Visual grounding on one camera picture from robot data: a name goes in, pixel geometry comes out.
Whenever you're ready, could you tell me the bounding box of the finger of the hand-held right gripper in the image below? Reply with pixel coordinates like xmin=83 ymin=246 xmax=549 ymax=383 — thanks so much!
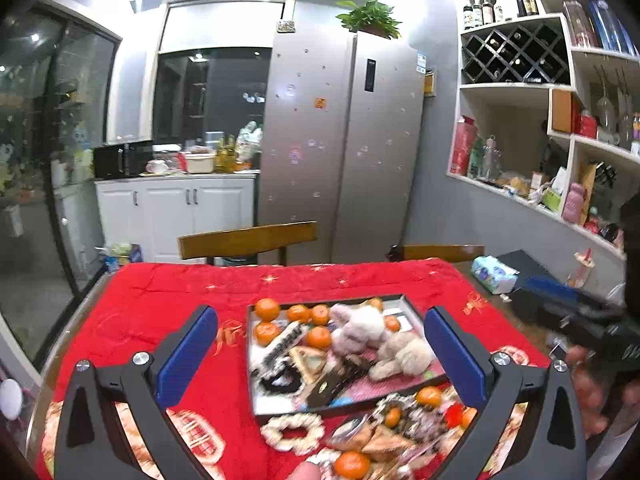
xmin=511 ymin=287 xmax=611 ymax=342
xmin=522 ymin=274 xmax=608 ymax=311

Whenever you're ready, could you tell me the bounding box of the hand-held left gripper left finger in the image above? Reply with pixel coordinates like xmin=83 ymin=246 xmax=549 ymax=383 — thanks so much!
xmin=52 ymin=304 xmax=221 ymax=480

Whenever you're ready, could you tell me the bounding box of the person's right forearm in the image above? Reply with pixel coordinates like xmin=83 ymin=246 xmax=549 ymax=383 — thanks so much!
xmin=587 ymin=385 xmax=640 ymax=480

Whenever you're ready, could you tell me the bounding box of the orange box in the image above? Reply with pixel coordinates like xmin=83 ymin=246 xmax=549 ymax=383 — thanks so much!
xmin=551 ymin=89 xmax=575 ymax=133

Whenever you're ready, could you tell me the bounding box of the cluster of yellow bottles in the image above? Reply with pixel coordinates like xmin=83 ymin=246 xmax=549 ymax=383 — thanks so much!
xmin=216 ymin=134 xmax=238 ymax=173

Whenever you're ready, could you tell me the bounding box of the white kitchen cabinet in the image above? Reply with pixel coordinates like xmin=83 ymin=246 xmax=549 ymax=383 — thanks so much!
xmin=95 ymin=172 xmax=261 ymax=266

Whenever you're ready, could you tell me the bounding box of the wooden chair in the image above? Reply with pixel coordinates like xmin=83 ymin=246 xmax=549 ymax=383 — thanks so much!
xmin=390 ymin=244 xmax=486 ymax=263
xmin=177 ymin=221 xmax=318 ymax=266

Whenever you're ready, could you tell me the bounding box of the row of liquor bottles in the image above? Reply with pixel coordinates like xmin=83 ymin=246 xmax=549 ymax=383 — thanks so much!
xmin=462 ymin=0 xmax=541 ymax=31

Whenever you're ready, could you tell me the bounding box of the black scrunchie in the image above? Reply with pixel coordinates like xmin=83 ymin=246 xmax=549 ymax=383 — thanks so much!
xmin=257 ymin=370 xmax=306 ymax=401

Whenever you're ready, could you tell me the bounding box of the glass sliding door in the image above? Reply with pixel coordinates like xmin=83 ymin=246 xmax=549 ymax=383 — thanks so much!
xmin=0 ymin=5 xmax=123 ymax=361

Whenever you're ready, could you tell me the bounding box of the pink bottle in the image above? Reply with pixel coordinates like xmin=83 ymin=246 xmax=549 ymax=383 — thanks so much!
xmin=562 ymin=182 xmax=587 ymax=225

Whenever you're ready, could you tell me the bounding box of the red quilted table cover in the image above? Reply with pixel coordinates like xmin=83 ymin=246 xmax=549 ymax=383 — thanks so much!
xmin=35 ymin=257 xmax=556 ymax=480

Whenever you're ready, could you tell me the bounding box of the white fluffy ring scrunchie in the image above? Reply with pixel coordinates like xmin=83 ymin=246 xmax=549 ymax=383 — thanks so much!
xmin=260 ymin=412 xmax=326 ymax=457

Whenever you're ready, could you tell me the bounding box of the white wall shelf unit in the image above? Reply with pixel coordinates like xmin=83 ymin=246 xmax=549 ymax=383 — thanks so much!
xmin=445 ymin=0 xmax=640 ymax=261

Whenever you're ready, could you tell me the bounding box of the white round object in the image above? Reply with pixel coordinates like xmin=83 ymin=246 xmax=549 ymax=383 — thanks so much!
xmin=0 ymin=379 xmax=23 ymax=418

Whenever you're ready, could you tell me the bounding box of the bag of vegetables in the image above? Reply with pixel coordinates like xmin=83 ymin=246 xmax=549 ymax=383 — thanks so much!
xmin=97 ymin=242 xmax=143 ymax=273

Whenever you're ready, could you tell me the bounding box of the silver double-door refrigerator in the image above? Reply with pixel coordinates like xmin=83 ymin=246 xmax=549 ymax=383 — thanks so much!
xmin=256 ymin=30 xmax=426 ymax=266

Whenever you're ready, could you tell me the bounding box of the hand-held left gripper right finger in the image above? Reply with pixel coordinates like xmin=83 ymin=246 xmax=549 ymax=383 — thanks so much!
xmin=424 ymin=306 xmax=588 ymax=480

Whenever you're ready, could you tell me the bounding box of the person's right hand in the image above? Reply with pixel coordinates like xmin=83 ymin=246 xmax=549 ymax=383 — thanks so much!
xmin=565 ymin=345 xmax=613 ymax=438

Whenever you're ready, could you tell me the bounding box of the brown triangular snack packet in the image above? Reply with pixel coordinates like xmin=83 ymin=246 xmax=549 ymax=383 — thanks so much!
xmin=360 ymin=425 xmax=416 ymax=461
xmin=287 ymin=345 xmax=328 ymax=386

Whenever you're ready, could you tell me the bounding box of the potted green plant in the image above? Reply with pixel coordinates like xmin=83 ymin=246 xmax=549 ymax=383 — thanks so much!
xmin=335 ymin=0 xmax=403 ymax=41

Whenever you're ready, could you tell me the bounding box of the beige fluffy hair clip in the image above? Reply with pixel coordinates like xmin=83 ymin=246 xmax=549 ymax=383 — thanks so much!
xmin=369 ymin=332 xmax=436 ymax=380

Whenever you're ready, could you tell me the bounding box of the lilac fluffy hair clip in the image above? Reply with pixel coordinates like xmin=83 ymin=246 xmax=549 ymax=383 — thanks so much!
xmin=329 ymin=304 xmax=390 ymax=357

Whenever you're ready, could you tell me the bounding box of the beige plastic basin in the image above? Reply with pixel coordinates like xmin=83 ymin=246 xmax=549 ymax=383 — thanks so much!
xmin=182 ymin=154 xmax=217 ymax=174

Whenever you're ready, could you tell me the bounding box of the tall red box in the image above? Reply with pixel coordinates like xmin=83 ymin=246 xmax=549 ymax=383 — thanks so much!
xmin=450 ymin=115 xmax=477 ymax=177

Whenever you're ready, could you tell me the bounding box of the dark rectangular packet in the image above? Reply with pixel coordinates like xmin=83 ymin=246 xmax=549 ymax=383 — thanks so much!
xmin=305 ymin=360 xmax=371 ymax=408

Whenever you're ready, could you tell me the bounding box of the tissue pack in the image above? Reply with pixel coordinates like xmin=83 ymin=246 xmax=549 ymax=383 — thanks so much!
xmin=470 ymin=255 xmax=518 ymax=295

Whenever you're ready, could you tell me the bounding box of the clear plastic bag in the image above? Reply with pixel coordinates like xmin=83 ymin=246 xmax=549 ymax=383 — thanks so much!
xmin=236 ymin=121 xmax=263 ymax=163

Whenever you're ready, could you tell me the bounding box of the black rectangular tray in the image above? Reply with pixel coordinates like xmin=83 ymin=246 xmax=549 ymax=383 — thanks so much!
xmin=246 ymin=294 xmax=449 ymax=417

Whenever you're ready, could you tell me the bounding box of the black flat box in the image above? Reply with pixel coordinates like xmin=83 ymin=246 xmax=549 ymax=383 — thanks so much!
xmin=495 ymin=249 xmax=556 ymax=286

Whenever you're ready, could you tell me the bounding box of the black microwave oven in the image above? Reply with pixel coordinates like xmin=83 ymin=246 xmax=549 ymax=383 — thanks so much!
xmin=92 ymin=141 xmax=156 ymax=180

